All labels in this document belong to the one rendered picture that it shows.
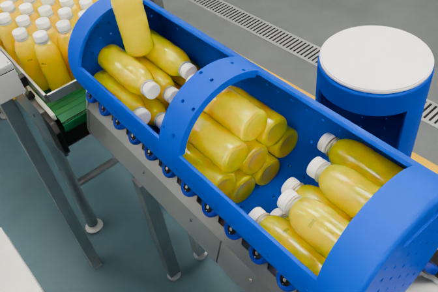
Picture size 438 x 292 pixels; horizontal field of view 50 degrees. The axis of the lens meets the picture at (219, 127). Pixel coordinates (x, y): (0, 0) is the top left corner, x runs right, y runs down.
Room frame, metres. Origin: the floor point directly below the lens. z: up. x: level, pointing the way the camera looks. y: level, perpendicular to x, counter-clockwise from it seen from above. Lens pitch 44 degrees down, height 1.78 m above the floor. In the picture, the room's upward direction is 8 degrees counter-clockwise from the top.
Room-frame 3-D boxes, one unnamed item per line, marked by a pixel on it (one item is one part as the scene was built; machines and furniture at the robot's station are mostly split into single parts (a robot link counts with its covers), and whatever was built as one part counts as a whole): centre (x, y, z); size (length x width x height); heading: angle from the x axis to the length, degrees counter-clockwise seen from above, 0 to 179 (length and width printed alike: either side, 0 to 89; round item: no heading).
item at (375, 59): (0.94, -0.42, 1.03); 0.28 x 0.28 x 0.01
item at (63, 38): (1.21, 0.40, 0.99); 0.07 x 0.07 x 0.19
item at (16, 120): (1.10, 0.60, 0.50); 0.04 x 0.04 x 1.00; 34
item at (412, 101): (0.94, -0.42, 0.59); 0.28 x 0.28 x 0.88
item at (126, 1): (0.98, 0.16, 1.22); 0.07 x 0.07 x 0.19
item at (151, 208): (1.00, 0.27, 0.31); 0.06 x 0.06 x 0.63; 34
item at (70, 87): (1.16, 0.29, 0.96); 0.40 x 0.01 x 0.03; 124
